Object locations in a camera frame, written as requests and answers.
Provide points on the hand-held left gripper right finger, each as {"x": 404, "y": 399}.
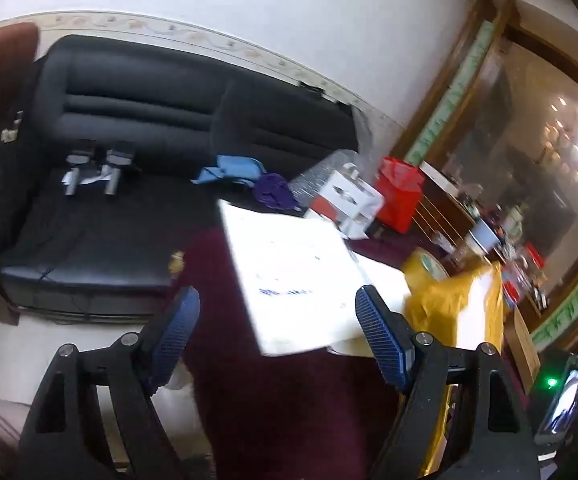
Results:
{"x": 381, "y": 335}

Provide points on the blue cloth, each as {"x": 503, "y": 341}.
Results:
{"x": 231, "y": 167}

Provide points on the cardboard box lid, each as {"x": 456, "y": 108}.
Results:
{"x": 521, "y": 345}

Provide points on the white foam board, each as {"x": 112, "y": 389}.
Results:
{"x": 289, "y": 270}

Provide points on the maroon tablecloth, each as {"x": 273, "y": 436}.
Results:
{"x": 279, "y": 410}

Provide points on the red gift bag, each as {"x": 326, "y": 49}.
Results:
{"x": 399, "y": 195}

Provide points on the wood-framed mirror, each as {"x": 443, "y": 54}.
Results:
{"x": 529, "y": 125}

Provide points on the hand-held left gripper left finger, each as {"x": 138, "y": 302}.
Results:
{"x": 176, "y": 330}

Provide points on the light blue cup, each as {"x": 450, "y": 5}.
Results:
{"x": 481, "y": 234}

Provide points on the yellow tray with white lining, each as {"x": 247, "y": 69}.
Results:
{"x": 444, "y": 305}

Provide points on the black sofa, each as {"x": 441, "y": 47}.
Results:
{"x": 134, "y": 125}

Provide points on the grey seat buckle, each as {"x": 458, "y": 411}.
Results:
{"x": 76, "y": 167}
{"x": 116, "y": 170}

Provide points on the purple cloth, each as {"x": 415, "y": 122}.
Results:
{"x": 274, "y": 192}

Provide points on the yellow tape roll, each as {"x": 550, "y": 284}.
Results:
{"x": 426, "y": 262}

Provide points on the small gold trinket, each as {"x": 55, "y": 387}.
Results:
{"x": 176, "y": 261}

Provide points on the white cardboard box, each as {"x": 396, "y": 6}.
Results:
{"x": 351, "y": 202}

